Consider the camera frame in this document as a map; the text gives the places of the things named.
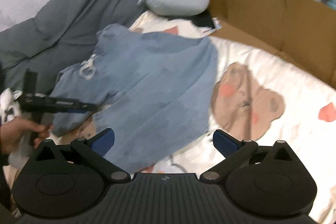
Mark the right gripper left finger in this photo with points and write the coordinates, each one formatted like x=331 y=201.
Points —
x=91 y=152

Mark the black cloth under pillow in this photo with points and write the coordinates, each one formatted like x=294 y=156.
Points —
x=203 y=19

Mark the person's left hand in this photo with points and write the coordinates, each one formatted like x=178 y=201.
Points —
x=12 y=131

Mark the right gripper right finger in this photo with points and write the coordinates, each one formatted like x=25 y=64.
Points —
x=235 y=153

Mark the cream bear print bedsheet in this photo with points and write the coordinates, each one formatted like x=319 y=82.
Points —
x=269 y=99

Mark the blue denim pants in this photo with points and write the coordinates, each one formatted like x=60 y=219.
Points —
x=153 y=90

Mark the brown cardboard box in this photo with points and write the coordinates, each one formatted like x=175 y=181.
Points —
x=299 y=31

